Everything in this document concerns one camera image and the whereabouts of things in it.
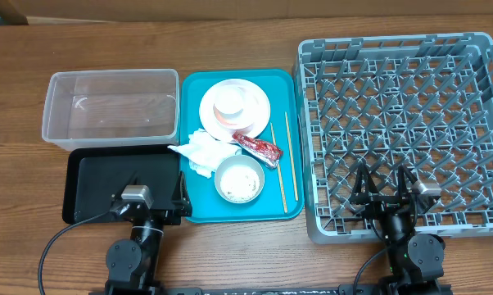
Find grey bowl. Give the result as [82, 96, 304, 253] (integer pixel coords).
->
[215, 155, 265, 204]

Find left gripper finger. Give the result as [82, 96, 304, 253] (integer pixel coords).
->
[171, 171, 190, 205]
[115, 171, 138, 197]

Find white napkin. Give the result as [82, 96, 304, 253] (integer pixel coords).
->
[168, 129, 242, 179]

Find left wooden chopstick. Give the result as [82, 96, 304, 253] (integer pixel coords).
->
[269, 122, 288, 214]

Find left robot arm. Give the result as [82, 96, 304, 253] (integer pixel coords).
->
[104, 173, 192, 294]

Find clear plastic bin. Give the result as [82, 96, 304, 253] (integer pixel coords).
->
[41, 69, 180, 151]

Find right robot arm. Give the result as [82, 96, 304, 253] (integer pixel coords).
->
[349, 163, 453, 295]

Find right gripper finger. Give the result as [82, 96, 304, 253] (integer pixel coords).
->
[396, 164, 418, 197]
[354, 163, 378, 196]

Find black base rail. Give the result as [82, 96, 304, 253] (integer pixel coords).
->
[89, 284, 453, 295]

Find red snack wrapper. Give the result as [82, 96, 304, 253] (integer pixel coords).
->
[232, 132, 283, 169]

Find pink round plate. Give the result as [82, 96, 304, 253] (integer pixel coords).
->
[199, 79, 270, 143]

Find grey dishwasher rack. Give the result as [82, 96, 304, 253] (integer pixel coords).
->
[293, 32, 493, 244]

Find teal serving tray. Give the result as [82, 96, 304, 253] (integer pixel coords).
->
[178, 69, 305, 223]

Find pink cup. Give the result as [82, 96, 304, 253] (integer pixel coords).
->
[214, 85, 245, 124]

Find black plastic tray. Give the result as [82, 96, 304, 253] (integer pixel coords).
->
[62, 145, 179, 224]

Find cooked white rice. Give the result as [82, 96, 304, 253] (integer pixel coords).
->
[219, 166, 260, 202]

